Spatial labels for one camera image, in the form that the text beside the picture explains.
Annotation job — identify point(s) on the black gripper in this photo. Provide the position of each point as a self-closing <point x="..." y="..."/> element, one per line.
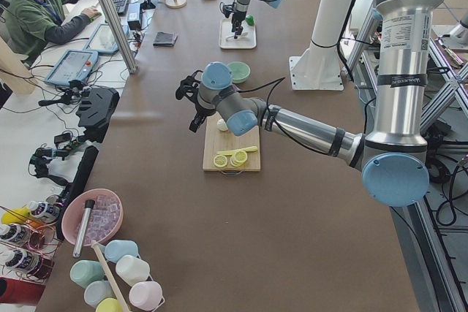
<point x="238" y="17"/>
<point x="200" y="109"/>

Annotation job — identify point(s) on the white ceramic spoon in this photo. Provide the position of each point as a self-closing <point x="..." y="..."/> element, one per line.
<point x="239" y="36"/>

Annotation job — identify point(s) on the white steamed bun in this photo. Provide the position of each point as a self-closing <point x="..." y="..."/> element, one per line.
<point x="221" y="125"/>

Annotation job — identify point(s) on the green ceramic bowl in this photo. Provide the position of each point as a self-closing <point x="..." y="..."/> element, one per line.
<point x="240" y="71"/>

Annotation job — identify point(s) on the pink bowl with ice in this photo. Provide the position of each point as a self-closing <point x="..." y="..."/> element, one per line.
<point x="105" y="219"/>

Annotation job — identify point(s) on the green lime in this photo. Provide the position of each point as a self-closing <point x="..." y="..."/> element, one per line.
<point x="250" y="20"/>

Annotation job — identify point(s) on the cream plastic tray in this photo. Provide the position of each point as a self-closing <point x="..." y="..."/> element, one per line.
<point x="248" y="42"/>

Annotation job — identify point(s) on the wooden cutting board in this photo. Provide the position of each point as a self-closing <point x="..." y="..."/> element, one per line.
<point x="217" y="140"/>

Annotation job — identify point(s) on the lemon slice left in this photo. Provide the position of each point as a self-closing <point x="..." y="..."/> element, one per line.
<point x="220" y="161"/>

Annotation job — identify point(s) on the lemon slice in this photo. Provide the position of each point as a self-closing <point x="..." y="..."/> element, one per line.
<point x="220" y="161"/>
<point x="238" y="159"/>

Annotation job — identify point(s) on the lemon slice right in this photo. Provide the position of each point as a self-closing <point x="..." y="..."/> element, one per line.
<point x="238" y="159"/>

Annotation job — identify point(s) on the yellow plastic knife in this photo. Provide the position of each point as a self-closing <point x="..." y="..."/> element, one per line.
<point x="253" y="148"/>

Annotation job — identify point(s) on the grey folded cloth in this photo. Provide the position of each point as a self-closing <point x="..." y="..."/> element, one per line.
<point x="165" y="39"/>

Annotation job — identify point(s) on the blue teach pendant far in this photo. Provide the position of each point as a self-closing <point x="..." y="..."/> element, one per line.
<point x="102" y="40"/>

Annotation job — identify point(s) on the blue teach pendant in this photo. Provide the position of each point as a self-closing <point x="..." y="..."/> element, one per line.
<point x="73" y="65"/>
<point x="102" y="40"/>

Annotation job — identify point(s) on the blue teach pendant near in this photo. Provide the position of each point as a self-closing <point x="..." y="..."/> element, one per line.
<point x="73" y="65"/>

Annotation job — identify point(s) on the black long bar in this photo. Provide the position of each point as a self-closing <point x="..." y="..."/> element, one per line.
<point x="76" y="187"/>

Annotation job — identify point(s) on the metal cylinder tool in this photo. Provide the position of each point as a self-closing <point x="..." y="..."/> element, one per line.
<point x="88" y="207"/>

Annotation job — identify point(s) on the wooden cup rack pole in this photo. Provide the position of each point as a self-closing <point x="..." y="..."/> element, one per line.
<point x="114" y="286"/>

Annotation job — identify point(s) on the white plastic cup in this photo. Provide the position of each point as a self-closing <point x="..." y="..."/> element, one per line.
<point x="132" y="270"/>

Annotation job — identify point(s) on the pink plastic cup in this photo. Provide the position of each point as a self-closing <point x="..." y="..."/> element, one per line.
<point x="146" y="295"/>

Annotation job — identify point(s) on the green plastic cup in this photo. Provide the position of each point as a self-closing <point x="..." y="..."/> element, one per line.
<point x="85" y="272"/>

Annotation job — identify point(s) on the person in green jacket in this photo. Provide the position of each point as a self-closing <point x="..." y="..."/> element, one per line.
<point x="32" y="24"/>

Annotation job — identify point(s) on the grey blue plastic cup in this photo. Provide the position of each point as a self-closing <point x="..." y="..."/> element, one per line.
<point x="96" y="292"/>

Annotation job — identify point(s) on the yellow plastic cup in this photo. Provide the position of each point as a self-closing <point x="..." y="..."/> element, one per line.
<point x="109" y="305"/>

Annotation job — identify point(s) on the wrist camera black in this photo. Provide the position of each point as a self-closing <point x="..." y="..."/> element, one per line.
<point x="189" y="87"/>
<point x="227" y="9"/>

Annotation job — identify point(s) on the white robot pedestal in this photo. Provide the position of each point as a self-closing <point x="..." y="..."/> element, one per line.
<point x="318" y="68"/>

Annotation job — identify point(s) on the aluminium frame post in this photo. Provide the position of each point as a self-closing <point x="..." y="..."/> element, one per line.
<point x="114" y="23"/>

